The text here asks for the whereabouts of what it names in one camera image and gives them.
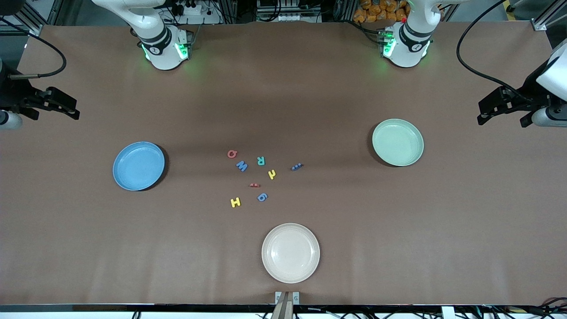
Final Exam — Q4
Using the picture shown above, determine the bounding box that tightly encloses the black cable bundle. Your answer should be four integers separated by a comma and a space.
481, 298, 567, 319

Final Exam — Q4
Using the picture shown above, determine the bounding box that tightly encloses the cream plate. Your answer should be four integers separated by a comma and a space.
261, 223, 320, 284

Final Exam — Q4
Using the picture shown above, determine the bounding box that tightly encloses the green plate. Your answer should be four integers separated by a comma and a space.
372, 118, 424, 167

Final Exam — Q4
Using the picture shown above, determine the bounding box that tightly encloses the white power strip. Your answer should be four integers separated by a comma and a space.
175, 0, 222, 25

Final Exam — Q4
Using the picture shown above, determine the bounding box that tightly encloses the blue plate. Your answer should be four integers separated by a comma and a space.
113, 141, 166, 191

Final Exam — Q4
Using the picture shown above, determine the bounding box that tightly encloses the black and white equipment rack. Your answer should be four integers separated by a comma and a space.
256, 0, 322, 23

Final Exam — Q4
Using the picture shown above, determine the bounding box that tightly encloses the orange packets pile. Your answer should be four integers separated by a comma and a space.
353, 0, 410, 23

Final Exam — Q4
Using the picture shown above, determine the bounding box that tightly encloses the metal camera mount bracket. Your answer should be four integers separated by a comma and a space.
275, 291, 300, 319

